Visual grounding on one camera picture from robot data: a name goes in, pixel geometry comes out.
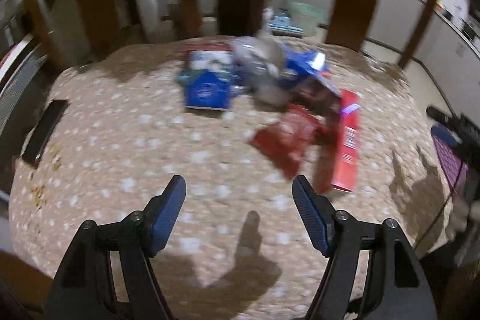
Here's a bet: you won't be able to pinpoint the purple plastic basket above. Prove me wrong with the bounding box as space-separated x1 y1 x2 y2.
430 125 468 199

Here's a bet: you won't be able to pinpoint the long red carton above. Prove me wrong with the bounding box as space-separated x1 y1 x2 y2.
314 90 360 194

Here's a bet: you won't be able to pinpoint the red snack packet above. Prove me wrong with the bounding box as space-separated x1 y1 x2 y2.
250 104 330 180

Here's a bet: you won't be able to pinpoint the blue carton with red label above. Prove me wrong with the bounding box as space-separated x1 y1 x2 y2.
277 45 339 97

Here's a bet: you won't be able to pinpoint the clear plastic bag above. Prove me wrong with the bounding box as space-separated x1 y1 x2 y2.
230 31 291 108

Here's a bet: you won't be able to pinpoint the blue carton with barcode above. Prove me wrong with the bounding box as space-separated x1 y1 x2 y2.
177 69 245 111

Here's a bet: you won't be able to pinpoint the blue white wrapper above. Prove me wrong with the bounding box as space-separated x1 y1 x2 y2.
187 46 233 73

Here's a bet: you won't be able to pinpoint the grey kitchen base cabinets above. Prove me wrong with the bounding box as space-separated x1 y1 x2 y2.
295 0 480 133

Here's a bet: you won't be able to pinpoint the white gloved right hand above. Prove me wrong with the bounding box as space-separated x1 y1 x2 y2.
445 196 480 241

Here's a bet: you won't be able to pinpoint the black flat remote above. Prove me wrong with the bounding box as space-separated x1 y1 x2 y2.
22 100 68 169

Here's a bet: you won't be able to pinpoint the green lined waste bin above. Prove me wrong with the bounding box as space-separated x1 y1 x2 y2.
289 2 326 37

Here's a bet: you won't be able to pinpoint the blue flat mop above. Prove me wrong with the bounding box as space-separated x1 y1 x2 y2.
267 0 304 38

